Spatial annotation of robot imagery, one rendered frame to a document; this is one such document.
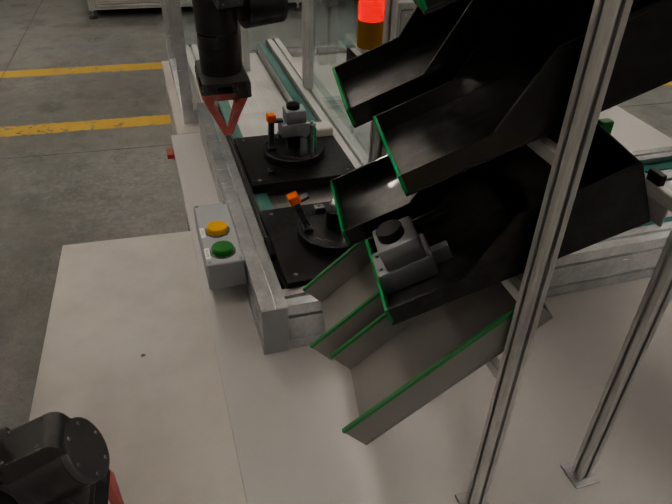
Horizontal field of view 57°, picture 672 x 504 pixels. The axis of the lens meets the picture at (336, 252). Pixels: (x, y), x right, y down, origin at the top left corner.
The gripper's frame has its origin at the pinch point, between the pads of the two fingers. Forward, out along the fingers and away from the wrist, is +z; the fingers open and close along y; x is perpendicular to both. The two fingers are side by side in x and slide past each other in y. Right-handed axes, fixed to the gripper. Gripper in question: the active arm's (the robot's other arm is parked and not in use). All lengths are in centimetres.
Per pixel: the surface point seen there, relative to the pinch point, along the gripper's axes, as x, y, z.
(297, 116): -19.4, 37.2, 16.5
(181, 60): 2, 87, 19
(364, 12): -29.4, 23.0, -8.8
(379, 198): -16.6, -21.6, 2.3
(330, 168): -25.1, 30.7, 26.9
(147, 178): 22, 215, 123
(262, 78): -24, 103, 32
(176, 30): 2, 87, 11
